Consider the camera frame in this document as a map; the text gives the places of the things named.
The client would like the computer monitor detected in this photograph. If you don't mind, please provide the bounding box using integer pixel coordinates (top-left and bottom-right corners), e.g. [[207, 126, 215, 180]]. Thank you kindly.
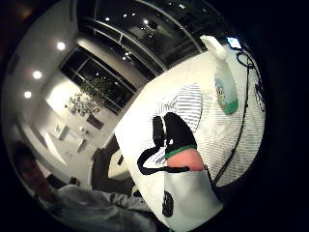
[[226, 37, 242, 50]]

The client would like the white spray bottle green liquid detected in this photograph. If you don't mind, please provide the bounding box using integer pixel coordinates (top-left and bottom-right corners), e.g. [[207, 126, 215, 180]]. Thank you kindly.
[[200, 34, 240, 116]]

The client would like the green leafy plant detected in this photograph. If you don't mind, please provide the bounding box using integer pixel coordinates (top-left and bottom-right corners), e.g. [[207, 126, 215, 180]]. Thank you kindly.
[[65, 76, 114, 118]]

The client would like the dark wall picture frame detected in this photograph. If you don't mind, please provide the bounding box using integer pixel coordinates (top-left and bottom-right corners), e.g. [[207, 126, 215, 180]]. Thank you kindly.
[[86, 114, 104, 131]]

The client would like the long black cable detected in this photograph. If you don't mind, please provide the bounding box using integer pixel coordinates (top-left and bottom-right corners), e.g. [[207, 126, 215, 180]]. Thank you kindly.
[[213, 50, 259, 187]]

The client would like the the person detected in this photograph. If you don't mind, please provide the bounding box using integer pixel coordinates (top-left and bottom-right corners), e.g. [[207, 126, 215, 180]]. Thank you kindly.
[[13, 141, 162, 232]]

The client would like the dark chair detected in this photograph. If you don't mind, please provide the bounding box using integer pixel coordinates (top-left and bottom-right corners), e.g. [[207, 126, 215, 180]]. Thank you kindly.
[[91, 147, 136, 196]]

